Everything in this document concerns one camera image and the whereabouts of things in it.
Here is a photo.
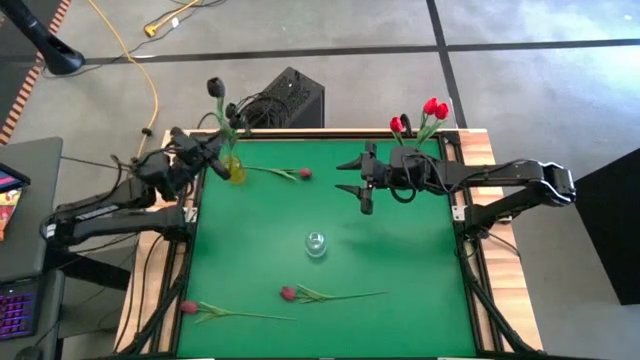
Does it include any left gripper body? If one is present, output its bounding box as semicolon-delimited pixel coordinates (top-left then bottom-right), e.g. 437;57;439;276
167;127;216;174

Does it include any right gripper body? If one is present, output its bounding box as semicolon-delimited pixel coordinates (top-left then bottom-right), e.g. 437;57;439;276
375;147;441;194

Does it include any red artificial tulip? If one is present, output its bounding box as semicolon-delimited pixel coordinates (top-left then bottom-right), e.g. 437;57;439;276
414;97;440;148
389;116;407;149
418;102;450;148

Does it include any maroon artificial tulip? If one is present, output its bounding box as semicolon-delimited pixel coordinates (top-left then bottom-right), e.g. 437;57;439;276
279;283;390;305
179;299;298;325
243;164;314;182

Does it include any yellow glass vase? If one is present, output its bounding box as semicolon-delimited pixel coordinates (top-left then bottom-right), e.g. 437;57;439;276
222;153;248;185

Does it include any ribbed clear glass vase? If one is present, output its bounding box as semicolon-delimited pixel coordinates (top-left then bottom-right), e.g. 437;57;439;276
304;231;328;259

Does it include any black computer case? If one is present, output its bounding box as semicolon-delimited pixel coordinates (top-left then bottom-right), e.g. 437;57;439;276
244;66;326;130

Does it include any green table mat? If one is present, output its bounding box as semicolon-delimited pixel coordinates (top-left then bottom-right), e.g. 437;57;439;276
175;138;477;358

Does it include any black stand pole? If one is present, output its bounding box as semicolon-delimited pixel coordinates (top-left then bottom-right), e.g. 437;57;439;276
0;0;86;76

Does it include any grey side desk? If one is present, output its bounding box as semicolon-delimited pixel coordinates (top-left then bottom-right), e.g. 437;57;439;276
0;137;66;360

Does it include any dark tablet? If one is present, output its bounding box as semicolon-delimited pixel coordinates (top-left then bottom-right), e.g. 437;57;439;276
0;162;31;194

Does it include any black mat with orange stripes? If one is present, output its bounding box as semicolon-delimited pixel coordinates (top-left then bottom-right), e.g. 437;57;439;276
0;0;74;146

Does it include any colourful packet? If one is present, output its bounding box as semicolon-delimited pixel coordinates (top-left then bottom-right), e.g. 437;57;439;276
0;188;24;242

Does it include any black partition panel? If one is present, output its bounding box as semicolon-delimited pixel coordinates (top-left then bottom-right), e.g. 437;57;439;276
574;148;640;306

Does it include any backlit keyboard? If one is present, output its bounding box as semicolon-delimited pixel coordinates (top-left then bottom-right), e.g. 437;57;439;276
0;279;40;342

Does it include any black computer mouse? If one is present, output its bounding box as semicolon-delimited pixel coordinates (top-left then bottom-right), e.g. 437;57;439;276
13;344;45;360

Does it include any wooden table with black frame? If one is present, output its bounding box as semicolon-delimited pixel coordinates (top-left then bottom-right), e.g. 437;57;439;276
113;127;545;360

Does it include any yellow extension cable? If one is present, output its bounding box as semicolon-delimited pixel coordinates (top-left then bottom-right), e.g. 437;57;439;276
87;0;201;159

